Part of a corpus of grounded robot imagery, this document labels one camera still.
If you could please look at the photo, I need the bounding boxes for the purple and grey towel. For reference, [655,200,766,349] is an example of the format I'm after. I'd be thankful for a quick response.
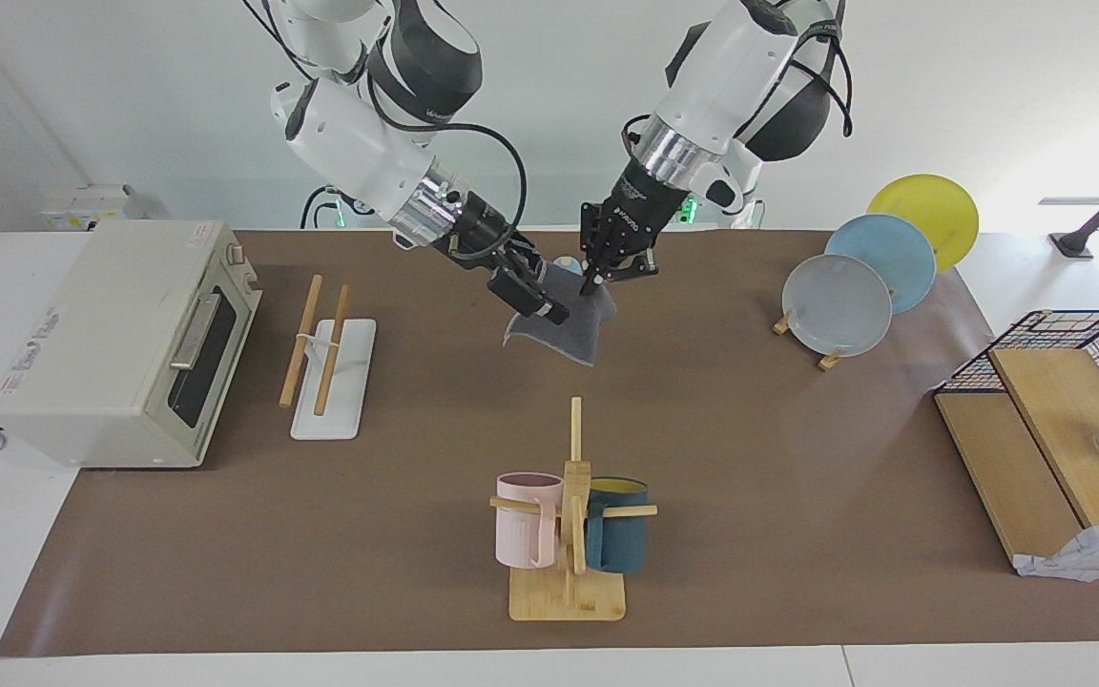
[502,261,620,369]

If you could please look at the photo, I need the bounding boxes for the white towel rack wooden bars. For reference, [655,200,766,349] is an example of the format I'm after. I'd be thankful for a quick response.
[279,274,379,442]

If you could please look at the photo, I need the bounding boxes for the wooden plate rack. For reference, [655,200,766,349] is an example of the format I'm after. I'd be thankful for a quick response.
[771,314,847,373]

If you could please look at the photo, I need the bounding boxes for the grey plate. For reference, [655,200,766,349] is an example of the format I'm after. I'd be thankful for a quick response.
[781,254,895,360]

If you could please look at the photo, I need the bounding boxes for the pink mug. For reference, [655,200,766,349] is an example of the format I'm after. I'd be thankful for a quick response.
[494,471,566,572]

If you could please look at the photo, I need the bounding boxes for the light blue plate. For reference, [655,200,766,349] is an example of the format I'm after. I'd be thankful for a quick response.
[823,213,939,316]

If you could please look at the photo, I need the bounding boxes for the dark teal mug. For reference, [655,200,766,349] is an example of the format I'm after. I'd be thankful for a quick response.
[584,476,652,575]

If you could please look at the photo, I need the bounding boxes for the brown table mat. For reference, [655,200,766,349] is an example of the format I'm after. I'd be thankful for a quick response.
[0,228,1099,658]

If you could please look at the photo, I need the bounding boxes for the yellow plate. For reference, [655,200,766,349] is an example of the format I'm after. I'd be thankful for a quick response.
[866,173,982,274]

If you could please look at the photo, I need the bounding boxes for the wooden mug tree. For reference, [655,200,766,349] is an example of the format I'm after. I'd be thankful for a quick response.
[488,396,659,623]

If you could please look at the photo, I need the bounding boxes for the white power strip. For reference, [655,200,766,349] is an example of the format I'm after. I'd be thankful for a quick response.
[40,184,146,233]

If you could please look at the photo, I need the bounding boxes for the cream toaster oven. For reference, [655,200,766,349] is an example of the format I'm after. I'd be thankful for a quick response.
[0,220,265,470]

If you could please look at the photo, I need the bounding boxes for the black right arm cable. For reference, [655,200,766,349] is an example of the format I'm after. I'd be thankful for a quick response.
[359,76,529,264]

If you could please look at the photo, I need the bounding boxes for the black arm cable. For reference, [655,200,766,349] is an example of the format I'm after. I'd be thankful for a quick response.
[359,76,529,264]
[777,0,854,136]

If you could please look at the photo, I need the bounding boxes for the black base cable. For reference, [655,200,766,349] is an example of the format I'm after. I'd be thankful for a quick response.
[299,183,342,231]

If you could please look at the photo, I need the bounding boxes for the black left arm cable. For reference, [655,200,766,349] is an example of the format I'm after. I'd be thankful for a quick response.
[777,0,854,136]

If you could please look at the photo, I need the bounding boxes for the wooden box wire basket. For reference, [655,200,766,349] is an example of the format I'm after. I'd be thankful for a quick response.
[933,346,1099,566]

